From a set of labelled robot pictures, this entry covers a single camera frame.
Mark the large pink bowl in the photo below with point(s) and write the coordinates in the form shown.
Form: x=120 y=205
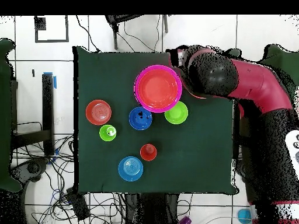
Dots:
x=136 y=98

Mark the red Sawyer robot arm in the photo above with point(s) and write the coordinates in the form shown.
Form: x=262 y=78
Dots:
x=257 y=81

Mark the dark blue bowl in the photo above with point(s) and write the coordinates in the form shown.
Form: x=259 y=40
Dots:
x=140 y=123

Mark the orange cup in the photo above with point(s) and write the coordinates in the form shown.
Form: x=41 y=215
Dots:
x=148 y=152

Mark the green bowl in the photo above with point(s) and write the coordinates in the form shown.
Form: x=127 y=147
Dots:
x=178 y=115

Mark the green cup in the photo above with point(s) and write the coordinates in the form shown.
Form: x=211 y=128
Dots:
x=104 y=134

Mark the small light blue bowl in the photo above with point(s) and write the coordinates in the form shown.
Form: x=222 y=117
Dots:
x=130 y=168

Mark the small orange bowl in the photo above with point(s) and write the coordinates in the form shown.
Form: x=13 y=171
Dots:
x=98 y=112

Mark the dark green table cloth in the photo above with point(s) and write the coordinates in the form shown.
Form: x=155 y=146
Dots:
x=105 y=163

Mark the purple object on floor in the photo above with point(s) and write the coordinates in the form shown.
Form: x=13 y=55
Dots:
x=185 y=220

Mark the black power strip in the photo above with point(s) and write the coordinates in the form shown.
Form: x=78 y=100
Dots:
x=78 y=205

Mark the blue cup on floor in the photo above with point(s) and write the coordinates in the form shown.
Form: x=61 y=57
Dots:
x=244 y=216

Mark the green cloth on side table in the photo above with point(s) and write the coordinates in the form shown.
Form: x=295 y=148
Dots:
x=4 y=116
x=280 y=58

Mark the black table frame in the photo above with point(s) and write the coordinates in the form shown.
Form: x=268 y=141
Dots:
x=48 y=105

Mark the grey pedestal foot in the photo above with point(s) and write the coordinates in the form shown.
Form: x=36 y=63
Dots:
x=32 y=168

